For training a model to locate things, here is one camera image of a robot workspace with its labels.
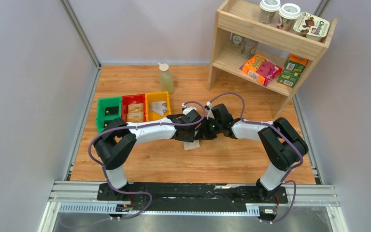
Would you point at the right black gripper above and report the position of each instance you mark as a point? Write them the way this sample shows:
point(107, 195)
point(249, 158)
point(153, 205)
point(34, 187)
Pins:
point(203, 134)

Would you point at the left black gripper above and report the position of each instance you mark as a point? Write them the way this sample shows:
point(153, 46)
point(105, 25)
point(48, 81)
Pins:
point(190, 138)

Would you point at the beige card holder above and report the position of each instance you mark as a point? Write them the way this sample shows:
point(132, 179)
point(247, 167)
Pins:
point(191, 145)

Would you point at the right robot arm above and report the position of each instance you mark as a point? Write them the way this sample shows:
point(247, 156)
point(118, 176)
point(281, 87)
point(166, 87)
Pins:
point(284, 147)

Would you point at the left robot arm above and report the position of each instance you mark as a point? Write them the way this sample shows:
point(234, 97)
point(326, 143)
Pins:
point(116, 142)

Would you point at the silver cards in yellow bin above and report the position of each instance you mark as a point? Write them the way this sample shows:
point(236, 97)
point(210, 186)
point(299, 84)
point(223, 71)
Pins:
point(159, 107)

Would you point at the gold cards in red bin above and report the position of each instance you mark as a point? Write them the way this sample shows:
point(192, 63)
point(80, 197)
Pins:
point(135, 113)

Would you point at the black cards in green bin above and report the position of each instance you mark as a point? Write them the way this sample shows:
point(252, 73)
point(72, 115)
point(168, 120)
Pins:
point(110, 114)

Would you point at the yellow plastic bin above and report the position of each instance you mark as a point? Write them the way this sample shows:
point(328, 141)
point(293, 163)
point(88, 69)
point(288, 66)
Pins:
point(152, 97)

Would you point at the green soap bottle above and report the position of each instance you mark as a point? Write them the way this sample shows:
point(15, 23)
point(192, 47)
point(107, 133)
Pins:
point(165, 78)

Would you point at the orange pink snack box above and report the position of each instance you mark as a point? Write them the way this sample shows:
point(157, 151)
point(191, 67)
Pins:
point(260, 69)

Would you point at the red plastic bin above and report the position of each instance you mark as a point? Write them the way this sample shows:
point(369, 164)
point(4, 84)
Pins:
point(132, 99)

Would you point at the wooden shelf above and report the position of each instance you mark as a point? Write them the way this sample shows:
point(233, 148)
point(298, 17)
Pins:
point(241, 17)

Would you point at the right glass jar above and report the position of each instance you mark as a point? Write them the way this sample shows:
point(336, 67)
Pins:
point(249, 48)

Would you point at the glass jar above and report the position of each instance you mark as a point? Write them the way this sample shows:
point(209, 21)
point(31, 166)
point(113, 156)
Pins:
point(249, 48)
point(236, 40)

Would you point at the left glass jar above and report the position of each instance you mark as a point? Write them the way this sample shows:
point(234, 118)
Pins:
point(236, 40)

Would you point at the green plastic bin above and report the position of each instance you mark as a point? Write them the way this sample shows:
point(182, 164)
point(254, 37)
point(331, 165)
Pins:
point(102, 104)

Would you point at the green orange juice box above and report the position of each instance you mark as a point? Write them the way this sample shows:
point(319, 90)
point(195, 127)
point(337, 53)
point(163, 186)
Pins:
point(293, 68)

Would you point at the left paper coffee cup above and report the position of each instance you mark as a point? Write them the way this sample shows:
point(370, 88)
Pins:
point(268, 10)

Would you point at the paper coffee cup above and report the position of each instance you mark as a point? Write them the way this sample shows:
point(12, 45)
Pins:
point(268, 10)
point(288, 14)

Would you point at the right paper coffee cup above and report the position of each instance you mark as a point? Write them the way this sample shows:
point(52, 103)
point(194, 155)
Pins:
point(288, 14)

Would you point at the Chobani yogurt cup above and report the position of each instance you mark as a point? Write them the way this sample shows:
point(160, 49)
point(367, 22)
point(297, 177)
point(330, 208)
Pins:
point(311, 26)

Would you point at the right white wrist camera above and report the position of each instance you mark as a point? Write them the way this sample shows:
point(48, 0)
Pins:
point(208, 108)

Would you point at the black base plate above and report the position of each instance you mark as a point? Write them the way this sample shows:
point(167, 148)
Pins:
point(192, 197)

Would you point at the aluminium frame rail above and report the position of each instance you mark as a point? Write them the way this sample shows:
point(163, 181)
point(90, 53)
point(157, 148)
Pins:
point(78, 206)

